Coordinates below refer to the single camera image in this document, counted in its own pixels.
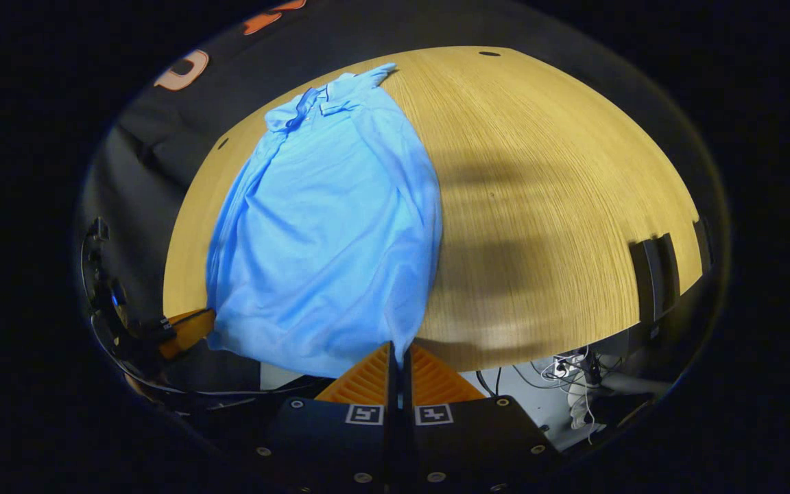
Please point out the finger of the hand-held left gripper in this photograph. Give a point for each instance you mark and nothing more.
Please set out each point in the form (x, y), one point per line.
(189, 333)

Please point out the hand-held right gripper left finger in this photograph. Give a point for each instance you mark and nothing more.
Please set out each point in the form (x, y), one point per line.
(326, 446)

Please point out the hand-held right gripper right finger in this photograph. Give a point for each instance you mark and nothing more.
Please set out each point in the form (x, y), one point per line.
(484, 446)

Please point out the light blue T-shirt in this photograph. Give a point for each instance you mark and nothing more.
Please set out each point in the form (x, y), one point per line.
(326, 240)

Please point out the white power strip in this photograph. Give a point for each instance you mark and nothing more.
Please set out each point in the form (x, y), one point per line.
(563, 367)

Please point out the black backdrop cloth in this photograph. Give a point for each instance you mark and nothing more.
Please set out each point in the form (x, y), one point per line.
(162, 137)

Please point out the wide black table clamp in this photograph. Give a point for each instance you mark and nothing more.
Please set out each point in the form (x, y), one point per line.
(655, 278)

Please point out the narrow black table clamp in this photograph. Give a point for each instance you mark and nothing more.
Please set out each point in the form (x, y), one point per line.
(702, 247)

